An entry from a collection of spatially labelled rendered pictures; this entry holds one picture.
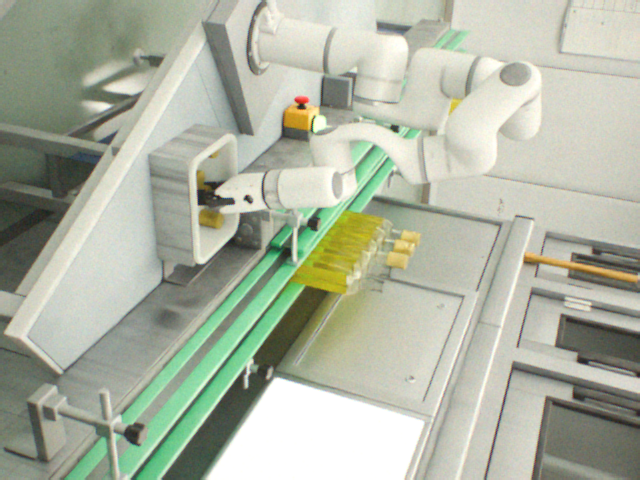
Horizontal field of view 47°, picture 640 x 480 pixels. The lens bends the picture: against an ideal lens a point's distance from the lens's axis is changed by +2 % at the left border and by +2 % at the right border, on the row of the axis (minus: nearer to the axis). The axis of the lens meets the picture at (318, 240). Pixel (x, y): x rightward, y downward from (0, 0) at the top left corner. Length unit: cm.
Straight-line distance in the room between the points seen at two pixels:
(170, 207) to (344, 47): 47
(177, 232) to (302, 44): 46
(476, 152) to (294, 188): 32
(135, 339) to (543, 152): 668
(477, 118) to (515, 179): 662
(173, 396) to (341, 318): 57
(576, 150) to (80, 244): 677
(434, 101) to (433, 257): 68
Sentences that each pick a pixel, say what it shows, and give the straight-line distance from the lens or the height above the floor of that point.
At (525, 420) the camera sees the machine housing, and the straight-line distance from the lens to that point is 158.
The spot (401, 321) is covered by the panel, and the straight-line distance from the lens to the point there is 171.
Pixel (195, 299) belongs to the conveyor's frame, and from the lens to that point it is 143.
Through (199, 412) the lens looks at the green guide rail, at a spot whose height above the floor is 95.
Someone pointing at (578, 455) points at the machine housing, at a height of 159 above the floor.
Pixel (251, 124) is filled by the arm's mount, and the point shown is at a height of 79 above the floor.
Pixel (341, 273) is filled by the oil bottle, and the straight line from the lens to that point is 158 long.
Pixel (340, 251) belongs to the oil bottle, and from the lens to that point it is 164.
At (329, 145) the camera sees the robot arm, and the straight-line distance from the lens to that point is 135.
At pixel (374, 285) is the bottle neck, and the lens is 158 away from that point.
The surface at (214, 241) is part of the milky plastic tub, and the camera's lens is 149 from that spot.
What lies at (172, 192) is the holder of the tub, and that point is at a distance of 137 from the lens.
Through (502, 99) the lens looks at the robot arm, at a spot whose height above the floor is 133.
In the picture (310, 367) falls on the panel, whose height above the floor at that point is 104.
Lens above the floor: 146
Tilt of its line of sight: 18 degrees down
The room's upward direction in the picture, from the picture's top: 103 degrees clockwise
